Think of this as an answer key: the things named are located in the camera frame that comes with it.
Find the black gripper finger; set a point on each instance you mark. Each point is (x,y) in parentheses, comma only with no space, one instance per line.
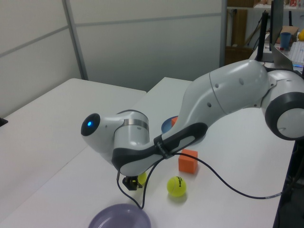
(129,184)

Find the plain yellow tennis ball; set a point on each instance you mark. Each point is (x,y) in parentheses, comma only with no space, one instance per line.
(143,177)

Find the yellow tennis ball black print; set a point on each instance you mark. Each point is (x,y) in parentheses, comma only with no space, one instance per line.
(175,187)

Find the orange foam cube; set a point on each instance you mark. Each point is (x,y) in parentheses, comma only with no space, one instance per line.
(187,162)
(174,121)

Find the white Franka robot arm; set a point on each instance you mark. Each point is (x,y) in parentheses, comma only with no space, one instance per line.
(225,90)

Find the purple plastic plate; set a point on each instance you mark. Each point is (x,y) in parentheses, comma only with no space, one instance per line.
(118,217)

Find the blue plastic plate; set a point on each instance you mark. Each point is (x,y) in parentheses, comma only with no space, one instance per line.
(166,126)

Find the large cardboard box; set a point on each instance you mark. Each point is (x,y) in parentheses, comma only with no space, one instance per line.
(237,55)

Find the brown cardboard board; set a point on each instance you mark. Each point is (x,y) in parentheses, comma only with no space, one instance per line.
(237,26)

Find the silver metal stand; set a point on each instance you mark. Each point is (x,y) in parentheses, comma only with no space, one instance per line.
(281,58)

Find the black stand pole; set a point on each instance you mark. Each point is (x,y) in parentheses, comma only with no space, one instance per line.
(262,35)

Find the blue cup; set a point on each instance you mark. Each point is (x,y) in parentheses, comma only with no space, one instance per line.
(285,40)

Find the flat cardboard box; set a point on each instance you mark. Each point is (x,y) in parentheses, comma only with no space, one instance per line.
(241,2)

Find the white keyboard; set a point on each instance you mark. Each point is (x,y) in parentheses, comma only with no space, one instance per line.
(298,51)

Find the dark computer monitor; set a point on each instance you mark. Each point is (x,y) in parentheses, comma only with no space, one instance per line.
(276,21)

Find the small cardboard box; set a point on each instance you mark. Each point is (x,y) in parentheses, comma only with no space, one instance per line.
(294,31)

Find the yellow round object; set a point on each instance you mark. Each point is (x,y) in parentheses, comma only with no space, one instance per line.
(301,34)

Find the grey partition post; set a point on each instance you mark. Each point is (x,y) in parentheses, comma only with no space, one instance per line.
(74,40)
(223,33)

